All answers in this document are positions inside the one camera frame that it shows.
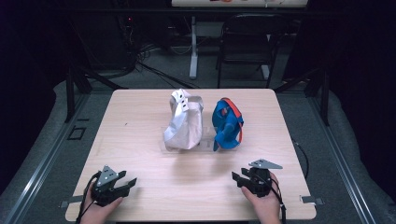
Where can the aluminium floor rail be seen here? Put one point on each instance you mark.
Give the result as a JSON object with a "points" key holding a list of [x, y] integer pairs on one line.
{"points": [[339, 161], [46, 158]]}

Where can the blue baseball cap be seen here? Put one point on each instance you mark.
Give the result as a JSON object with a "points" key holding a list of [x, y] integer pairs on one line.
{"points": [[225, 124]]}

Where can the clear acrylic rack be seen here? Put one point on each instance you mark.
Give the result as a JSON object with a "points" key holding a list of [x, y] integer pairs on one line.
{"points": [[207, 143]]}

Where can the grey metal table bracket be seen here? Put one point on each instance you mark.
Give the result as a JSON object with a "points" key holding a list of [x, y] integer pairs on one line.
{"points": [[312, 200], [71, 200]]}

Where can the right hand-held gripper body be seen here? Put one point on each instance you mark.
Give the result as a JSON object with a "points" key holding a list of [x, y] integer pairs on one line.
{"points": [[260, 183]]}

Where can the person's left hand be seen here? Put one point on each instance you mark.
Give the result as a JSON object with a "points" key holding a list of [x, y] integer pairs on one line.
{"points": [[99, 214]]}

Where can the white baseball cap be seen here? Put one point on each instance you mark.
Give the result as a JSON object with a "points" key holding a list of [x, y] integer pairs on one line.
{"points": [[185, 127]]}

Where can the black folding chair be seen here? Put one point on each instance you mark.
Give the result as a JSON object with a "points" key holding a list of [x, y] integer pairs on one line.
{"points": [[246, 46]]}

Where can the black metal stand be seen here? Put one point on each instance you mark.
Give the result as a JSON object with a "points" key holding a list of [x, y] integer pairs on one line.
{"points": [[70, 93], [323, 96]]}

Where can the person's right hand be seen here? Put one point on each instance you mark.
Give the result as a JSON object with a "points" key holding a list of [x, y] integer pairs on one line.
{"points": [[266, 208]]}

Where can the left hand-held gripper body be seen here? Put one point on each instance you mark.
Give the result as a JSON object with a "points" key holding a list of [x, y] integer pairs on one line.
{"points": [[104, 189]]}

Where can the white desk leg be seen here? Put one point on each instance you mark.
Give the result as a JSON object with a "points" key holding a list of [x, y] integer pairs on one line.
{"points": [[265, 71], [193, 53]]}

